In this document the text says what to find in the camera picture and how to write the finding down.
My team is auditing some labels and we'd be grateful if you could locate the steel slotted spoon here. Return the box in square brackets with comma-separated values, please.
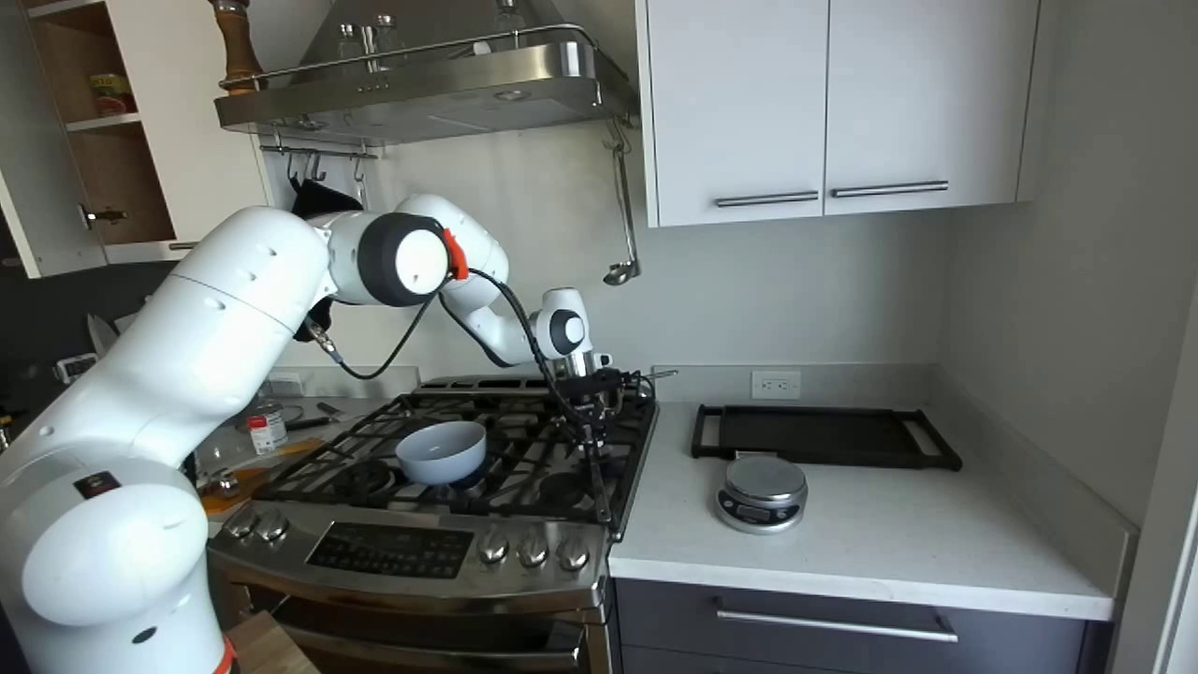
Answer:
[606, 131, 648, 290]

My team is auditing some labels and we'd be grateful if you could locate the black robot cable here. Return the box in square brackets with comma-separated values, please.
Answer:
[295, 267, 592, 423]

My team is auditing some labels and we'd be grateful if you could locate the red and white small object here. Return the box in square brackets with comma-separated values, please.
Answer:
[244, 412, 293, 459]

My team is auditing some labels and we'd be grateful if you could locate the stainless range hood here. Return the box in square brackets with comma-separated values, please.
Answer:
[210, 0, 645, 149]

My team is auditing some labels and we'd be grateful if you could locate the wooden pepper mill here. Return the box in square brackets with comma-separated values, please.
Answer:
[207, 0, 270, 93]

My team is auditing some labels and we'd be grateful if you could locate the open white shelf cabinet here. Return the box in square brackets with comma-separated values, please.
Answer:
[0, 0, 272, 280]

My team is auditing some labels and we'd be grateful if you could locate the black rectangular tray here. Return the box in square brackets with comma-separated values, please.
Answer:
[690, 400, 965, 474]

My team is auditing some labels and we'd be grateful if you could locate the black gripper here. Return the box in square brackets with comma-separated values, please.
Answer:
[554, 361, 627, 466]

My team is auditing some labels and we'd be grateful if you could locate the steel drawer handle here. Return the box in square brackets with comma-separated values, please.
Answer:
[711, 601, 965, 649]

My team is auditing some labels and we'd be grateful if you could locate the white ceramic bowl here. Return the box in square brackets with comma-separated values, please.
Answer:
[394, 417, 495, 489]

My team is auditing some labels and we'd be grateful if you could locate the stainless gas stove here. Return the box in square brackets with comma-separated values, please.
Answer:
[200, 366, 661, 674]

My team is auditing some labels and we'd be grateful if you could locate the steel cabinet door handle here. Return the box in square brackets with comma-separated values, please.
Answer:
[708, 186, 824, 212]
[827, 177, 954, 206]

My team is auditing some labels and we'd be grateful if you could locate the black hanging utensil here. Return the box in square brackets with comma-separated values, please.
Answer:
[284, 177, 368, 224]

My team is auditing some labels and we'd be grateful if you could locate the dark grey base cabinet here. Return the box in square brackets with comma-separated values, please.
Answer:
[606, 577, 1114, 674]

